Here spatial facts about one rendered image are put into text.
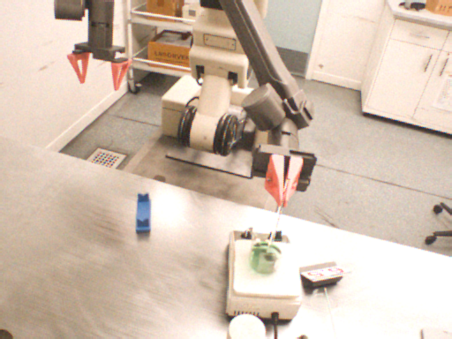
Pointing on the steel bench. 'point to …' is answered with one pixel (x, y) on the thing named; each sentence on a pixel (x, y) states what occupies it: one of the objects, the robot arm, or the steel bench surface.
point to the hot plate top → (288, 273)
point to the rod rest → (143, 213)
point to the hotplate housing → (254, 305)
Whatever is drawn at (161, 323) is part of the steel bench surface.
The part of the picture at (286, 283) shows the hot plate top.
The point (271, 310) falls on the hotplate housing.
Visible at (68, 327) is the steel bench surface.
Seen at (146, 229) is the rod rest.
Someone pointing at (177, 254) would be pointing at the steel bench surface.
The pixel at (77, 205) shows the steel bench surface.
